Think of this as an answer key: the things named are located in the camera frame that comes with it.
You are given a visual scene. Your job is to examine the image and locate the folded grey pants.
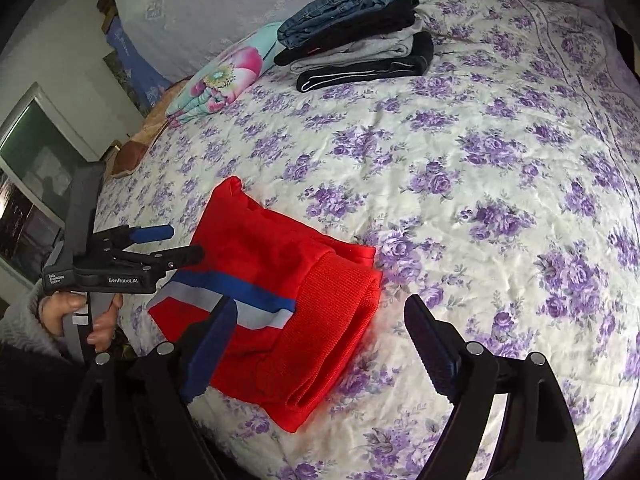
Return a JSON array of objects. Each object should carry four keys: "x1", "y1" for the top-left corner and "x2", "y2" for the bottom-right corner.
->
[{"x1": 289, "y1": 20, "x2": 426, "y2": 74}]

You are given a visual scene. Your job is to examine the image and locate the person's left forearm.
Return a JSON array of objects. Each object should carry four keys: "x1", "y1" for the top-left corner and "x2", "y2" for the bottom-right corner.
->
[{"x1": 0, "y1": 280, "x2": 66, "y2": 358}]

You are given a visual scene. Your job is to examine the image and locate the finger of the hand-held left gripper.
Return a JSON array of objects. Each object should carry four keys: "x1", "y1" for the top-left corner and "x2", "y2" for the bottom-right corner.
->
[
  {"x1": 92, "y1": 224, "x2": 176, "y2": 252},
  {"x1": 100, "y1": 245, "x2": 206, "y2": 275}
]

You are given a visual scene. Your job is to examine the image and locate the brown pillow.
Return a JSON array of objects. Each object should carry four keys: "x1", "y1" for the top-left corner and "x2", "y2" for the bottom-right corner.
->
[{"x1": 111, "y1": 82, "x2": 186, "y2": 181}]

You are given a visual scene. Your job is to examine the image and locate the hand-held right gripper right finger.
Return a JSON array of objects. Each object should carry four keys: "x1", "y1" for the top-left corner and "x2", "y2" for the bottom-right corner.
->
[{"x1": 402, "y1": 294, "x2": 586, "y2": 480}]

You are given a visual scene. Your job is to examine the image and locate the folded black pants red tag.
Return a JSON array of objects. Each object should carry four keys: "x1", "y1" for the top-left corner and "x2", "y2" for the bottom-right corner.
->
[{"x1": 273, "y1": 0, "x2": 421, "y2": 67}]

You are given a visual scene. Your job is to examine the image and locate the person's dark clothing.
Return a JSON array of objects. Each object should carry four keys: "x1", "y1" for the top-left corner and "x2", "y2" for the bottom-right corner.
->
[{"x1": 0, "y1": 340, "x2": 96, "y2": 480}]

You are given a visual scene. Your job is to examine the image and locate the window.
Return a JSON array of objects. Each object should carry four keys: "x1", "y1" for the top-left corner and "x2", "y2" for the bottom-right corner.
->
[{"x1": 0, "y1": 82, "x2": 103, "y2": 283}]

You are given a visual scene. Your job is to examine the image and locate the purple floral bedspread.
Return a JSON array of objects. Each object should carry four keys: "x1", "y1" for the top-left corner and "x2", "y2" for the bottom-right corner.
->
[{"x1": 92, "y1": 0, "x2": 640, "y2": 480}]

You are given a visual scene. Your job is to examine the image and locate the folded black pants white stripe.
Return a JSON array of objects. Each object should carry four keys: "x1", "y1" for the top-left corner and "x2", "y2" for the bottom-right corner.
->
[{"x1": 296, "y1": 31, "x2": 435, "y2": 93}]

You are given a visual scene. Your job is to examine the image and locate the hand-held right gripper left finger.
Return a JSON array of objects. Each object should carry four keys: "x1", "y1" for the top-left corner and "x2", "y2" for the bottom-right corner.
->
[{"x1": 65, "y1": 297, "x2": 238, "y2": 480}]

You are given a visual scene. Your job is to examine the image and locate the folded blue jeans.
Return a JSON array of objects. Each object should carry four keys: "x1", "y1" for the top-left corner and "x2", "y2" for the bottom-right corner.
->
[{"x1": 276, "y1": 0, "x2": 398, "y2": 48}]

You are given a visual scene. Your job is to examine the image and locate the wooden headboard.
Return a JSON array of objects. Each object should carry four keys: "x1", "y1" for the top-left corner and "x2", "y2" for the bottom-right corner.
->
[{"x1": 97, "y1": 0, "x2": 119, "y2": 36}]

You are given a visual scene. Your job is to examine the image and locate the person's left hand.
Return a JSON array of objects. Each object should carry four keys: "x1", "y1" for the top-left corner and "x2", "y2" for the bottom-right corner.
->
[{"x1": 37, "y1": 292, "x2": 124, "y2": 354}]

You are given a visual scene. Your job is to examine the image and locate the folded floral blanket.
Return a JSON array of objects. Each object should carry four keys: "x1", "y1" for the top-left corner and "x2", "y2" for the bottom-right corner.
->
[{"x1": 165, "y1": 21, "x2": 286, "y2": 123}]

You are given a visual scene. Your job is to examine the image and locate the red blue white jacket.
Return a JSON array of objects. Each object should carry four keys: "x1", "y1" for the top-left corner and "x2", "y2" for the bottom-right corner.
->
[{"x1": 147, "y1": 176, "x2": 383, "y2": 433}]

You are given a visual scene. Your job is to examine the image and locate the blue printed cloth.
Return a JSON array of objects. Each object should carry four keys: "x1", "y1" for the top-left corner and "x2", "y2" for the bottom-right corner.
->
[{"x1": 104, "y1": 15, "x2": 173, "y2": 111}]

